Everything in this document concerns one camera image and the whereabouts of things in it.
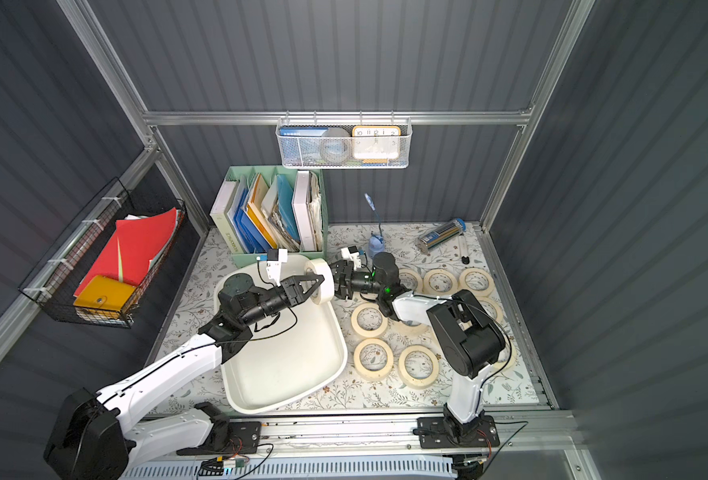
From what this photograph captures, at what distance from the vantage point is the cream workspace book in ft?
2.97

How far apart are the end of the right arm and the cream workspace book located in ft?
1.33

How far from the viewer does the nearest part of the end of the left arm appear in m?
0.58

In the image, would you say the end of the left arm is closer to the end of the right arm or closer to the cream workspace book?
the end of the right arm

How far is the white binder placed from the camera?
0.93m

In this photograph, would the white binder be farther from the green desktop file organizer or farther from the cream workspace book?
the cream workspace book
